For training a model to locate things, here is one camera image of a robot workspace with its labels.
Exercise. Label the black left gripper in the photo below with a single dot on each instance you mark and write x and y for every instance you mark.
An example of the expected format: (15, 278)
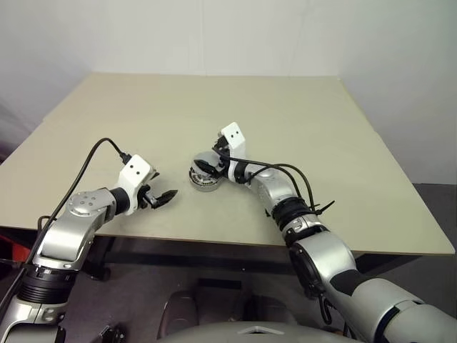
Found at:
(146, 198)

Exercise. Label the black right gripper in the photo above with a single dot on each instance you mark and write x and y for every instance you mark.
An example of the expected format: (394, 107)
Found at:
(223, 153)

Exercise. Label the silver spoked wheel part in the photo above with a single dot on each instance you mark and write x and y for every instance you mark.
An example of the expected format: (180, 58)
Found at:
(205, 156)

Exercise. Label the motor stator with copper windings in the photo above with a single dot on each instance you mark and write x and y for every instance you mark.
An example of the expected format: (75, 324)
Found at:
(205, 186)

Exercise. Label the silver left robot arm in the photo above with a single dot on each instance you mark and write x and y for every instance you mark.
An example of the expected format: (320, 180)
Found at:
(68, 236)

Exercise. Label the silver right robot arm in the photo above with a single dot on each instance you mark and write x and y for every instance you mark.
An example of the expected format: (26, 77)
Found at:
(275, 189)

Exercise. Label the dark rounded shape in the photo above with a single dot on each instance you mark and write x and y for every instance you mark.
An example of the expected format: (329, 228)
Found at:
(178, 314)

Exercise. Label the small black angular object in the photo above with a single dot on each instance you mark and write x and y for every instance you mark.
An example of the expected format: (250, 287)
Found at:
(112, 334)

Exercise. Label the silver robot torso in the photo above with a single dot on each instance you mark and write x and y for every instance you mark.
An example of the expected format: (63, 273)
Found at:
(214, 334)

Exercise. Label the red object under table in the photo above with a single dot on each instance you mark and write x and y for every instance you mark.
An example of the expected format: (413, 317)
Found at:
(14, 250)

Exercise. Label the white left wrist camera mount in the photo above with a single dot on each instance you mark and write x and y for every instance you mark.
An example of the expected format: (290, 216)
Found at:
(134, 169)

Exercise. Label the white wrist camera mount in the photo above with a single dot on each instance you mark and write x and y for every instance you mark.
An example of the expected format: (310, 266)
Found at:
(233, 137)
(134, 169)

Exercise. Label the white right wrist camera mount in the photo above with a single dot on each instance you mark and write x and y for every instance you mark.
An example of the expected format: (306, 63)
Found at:
(233, 137)

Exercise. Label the black table frame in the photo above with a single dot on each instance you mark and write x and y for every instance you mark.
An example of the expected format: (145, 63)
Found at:
(196, 257)

